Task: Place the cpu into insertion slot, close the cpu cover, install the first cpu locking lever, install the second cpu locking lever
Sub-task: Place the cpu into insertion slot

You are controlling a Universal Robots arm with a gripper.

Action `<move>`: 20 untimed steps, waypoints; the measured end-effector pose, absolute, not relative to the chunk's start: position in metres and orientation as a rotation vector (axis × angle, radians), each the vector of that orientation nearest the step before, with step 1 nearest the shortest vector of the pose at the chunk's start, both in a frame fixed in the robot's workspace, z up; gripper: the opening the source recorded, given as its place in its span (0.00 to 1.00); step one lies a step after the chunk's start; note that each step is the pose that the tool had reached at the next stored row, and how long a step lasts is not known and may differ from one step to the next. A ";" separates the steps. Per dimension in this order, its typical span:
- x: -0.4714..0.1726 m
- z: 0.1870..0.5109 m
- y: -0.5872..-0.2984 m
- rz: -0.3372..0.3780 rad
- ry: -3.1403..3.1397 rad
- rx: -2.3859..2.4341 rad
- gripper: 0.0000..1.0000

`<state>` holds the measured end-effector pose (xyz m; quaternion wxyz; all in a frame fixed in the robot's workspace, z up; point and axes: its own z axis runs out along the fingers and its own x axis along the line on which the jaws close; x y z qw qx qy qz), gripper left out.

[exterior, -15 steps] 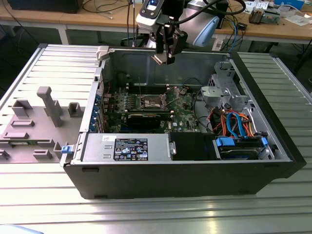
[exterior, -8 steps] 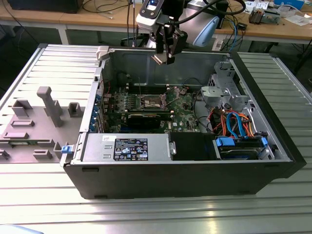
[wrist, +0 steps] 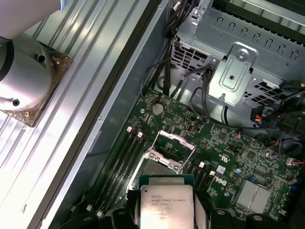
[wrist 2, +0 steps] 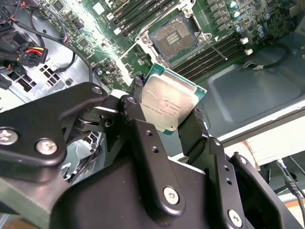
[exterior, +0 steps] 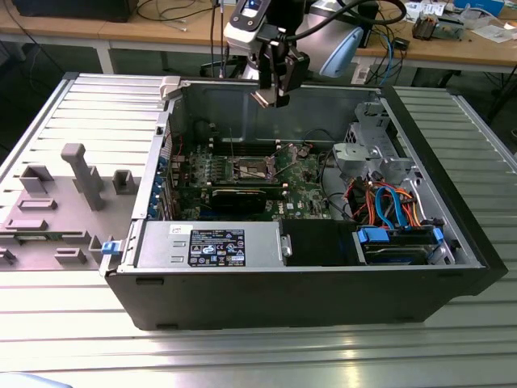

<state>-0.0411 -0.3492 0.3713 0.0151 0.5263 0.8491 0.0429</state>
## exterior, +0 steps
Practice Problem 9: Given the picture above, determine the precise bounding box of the grey case latch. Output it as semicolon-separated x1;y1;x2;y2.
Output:
159;76;183;102

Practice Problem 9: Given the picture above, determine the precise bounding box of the green motherboard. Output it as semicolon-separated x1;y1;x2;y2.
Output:
169;139;344;222

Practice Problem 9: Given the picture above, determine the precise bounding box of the CPU socket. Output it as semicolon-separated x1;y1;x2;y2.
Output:
232;155;280;181

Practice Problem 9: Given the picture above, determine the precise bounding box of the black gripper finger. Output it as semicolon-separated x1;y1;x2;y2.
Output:
276;42;312;109
258;39;280;93

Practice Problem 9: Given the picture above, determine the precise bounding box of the silver drive cage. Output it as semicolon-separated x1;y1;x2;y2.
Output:
330;100;425;195

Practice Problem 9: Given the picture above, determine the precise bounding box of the red wire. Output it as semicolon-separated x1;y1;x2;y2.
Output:
343;179;364;222

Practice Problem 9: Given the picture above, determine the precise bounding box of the grey metal device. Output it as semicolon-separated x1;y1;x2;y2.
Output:
435;14;469;41

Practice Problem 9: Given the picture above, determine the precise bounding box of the silver power supply unit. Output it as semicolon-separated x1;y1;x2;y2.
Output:
135;220;284;270

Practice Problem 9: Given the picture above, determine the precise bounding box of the grey parts rack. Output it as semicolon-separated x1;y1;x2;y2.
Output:
0;143;142;272

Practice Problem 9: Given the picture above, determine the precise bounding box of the blue wire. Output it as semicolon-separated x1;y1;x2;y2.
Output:
388;188;409;231
373;186;396;226

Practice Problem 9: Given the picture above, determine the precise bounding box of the thick black wire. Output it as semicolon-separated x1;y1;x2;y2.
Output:
318;151;359;222

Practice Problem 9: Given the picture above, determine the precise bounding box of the wide black box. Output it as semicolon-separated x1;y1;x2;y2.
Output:
11;0;134;23

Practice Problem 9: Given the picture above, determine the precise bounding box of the black graphics card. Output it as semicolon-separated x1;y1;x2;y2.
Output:
209;188;268;215

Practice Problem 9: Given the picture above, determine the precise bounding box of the white paper card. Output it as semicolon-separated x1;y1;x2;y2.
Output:
399;2;435;21

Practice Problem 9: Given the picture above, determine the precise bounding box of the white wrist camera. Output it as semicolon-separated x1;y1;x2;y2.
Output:
223;0;272;52

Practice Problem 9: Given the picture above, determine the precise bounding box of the black PC case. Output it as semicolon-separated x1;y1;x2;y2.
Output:
99;76;509;333

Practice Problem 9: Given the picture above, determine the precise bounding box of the CPU with silver top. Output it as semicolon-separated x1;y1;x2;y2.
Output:
250;89;280;108

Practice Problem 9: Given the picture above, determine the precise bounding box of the hard disk in blue carrier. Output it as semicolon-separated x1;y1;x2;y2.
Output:
353;226;445;266

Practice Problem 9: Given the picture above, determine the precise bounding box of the metal socket cover frame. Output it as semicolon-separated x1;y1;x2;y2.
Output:
269;143;300;178

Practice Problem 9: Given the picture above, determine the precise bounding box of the orange wire bundle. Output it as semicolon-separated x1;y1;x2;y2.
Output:
393;184;424;228

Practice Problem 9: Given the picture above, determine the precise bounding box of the green RAM stick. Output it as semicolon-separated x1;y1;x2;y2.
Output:
18;233;64;243

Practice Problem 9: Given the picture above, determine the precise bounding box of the tall black box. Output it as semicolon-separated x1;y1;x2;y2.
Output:
357;0;380;49

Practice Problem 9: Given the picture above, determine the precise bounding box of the blue cardboard box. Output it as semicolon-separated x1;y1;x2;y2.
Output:
452;0;506;19

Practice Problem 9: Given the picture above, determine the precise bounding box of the metal heat sink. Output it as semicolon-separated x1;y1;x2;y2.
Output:
411;11;437;41

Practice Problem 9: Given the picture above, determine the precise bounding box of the black RAM slot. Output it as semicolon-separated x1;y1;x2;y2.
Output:
212;140;280;146
212;148;280;154
212;144;280;150
212;152;280;158

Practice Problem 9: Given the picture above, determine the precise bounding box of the black camera cable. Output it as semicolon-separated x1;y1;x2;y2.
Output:
282;0;407;41

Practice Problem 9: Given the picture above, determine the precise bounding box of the clear plastic bag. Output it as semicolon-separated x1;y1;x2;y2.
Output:
470;22;517;44

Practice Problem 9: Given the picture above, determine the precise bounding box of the blue cable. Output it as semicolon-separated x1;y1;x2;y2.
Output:
385;32;405;84

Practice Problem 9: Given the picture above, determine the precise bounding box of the wooden desk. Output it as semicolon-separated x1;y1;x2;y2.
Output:
0;0;138;76
96;0;517;98

